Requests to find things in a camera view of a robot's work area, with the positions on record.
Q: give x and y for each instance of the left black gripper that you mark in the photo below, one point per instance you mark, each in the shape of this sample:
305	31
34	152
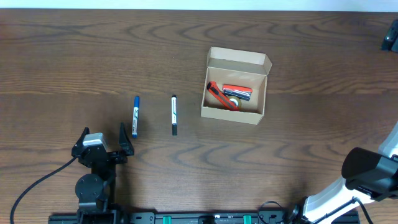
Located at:
126	147

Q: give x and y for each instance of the red utility knife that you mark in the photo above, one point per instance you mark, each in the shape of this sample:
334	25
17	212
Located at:
223	99

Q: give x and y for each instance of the yellow tape roll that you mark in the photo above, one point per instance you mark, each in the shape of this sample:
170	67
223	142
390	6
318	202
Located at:
236	101

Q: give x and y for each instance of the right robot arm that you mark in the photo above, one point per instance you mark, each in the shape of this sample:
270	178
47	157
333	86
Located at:
366	177

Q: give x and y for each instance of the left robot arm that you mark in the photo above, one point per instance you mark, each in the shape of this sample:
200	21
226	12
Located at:
96	190

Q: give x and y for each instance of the blue whiteboard marker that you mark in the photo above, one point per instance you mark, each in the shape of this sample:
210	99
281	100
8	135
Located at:
135	116

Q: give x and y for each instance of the black whiteboard marker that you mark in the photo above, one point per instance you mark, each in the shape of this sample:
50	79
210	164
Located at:
174	114

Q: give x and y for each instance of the cardboard box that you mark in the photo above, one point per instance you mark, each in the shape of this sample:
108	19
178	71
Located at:
240	68

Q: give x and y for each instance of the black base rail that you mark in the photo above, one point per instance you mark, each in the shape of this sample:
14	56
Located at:
175	218

